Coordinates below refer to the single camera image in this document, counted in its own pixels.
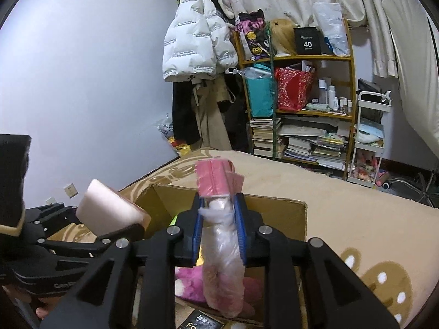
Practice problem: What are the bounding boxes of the messy pile of books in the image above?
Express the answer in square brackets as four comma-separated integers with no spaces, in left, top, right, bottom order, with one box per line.
[278,117,349,172]

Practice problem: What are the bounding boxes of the plastic bag of toys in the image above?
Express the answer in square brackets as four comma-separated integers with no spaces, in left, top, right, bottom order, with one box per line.
[158,113,193,157]

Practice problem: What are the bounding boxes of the pink toy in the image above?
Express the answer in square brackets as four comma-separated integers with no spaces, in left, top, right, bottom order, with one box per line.
[195,158,256,319]

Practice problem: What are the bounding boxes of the beige hanging trousers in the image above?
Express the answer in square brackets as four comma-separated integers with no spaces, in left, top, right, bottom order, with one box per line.
[191,75,236,151]

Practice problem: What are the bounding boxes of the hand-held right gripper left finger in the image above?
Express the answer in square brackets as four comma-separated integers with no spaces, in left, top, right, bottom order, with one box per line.
[39,192,206,329]

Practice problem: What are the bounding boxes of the neat stack of books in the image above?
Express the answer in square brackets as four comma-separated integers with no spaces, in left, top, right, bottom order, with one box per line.
[249,117,285,158]

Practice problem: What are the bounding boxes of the row of white bottles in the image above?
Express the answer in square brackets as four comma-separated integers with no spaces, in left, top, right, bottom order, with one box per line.
[317,79,354,114]

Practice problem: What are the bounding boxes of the clear plastic bag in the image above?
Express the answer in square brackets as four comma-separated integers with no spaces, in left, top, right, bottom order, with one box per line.
[237,67,272,80]

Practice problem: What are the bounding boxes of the pink plush rabbit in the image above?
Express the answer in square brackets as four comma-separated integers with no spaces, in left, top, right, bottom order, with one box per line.
[174,265,263,311]

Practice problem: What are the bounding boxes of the teal paper bag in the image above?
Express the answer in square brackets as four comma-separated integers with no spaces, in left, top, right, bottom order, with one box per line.
[246,63,275,117]

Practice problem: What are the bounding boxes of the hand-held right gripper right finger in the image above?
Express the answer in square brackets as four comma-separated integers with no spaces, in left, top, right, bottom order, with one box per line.
[233,192,402,329]

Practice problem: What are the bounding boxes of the black hanging garment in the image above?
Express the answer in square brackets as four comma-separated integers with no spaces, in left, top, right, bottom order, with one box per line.
[171,80,202,145]

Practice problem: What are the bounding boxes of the black pink patterned bag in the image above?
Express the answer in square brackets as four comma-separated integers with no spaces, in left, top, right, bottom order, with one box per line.
[237,10,271,63]

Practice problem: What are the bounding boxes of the blonde wig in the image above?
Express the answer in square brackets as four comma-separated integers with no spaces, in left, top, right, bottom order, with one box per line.
[268,19,300,57]

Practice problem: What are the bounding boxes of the white trolley cart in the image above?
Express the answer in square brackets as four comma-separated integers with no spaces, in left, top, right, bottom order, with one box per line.
[347,91,387,189]

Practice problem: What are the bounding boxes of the wooden shelf rack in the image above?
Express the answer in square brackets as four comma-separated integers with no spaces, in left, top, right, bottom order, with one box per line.
[235,19,357,181]

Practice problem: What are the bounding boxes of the red patterned bag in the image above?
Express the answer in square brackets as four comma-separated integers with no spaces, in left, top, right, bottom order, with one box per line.
[274,61,316,112]

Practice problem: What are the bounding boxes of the black chair base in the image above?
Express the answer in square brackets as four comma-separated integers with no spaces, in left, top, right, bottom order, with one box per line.
[383,169,439,209]

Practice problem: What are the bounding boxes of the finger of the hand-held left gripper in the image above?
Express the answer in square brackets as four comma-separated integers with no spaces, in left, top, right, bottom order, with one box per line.
[23,203,79,226]
[40,224,145,258]

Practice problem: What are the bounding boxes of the white printed puffer jacket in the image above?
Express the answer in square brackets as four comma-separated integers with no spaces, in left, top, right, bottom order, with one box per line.
[162,0,239,83]

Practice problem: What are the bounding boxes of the black printed box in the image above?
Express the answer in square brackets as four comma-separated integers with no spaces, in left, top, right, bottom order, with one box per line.
[293,27,325,56]

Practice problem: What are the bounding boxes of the black hanging coat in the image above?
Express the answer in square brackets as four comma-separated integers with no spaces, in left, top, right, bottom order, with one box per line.
[216,72,253,153]

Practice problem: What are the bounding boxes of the cardboard box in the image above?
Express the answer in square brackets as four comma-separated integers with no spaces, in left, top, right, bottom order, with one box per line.
[118,183,308,329]

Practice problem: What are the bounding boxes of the white plastic bag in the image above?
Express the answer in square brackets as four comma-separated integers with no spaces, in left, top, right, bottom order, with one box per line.
[312,2,351,56]

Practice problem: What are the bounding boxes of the black printed booklet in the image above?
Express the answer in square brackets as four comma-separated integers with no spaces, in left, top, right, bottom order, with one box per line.
[176,310,224,329]

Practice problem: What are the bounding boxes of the pink swiss roll plush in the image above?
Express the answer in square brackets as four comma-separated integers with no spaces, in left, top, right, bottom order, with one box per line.
[75,179,152,236]

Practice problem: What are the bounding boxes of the person's left hand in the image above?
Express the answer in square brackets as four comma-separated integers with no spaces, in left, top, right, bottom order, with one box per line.
[1,285,58,321]

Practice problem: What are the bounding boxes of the white padded cover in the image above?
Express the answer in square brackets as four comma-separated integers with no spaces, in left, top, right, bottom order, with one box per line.
[387,0,439,160]

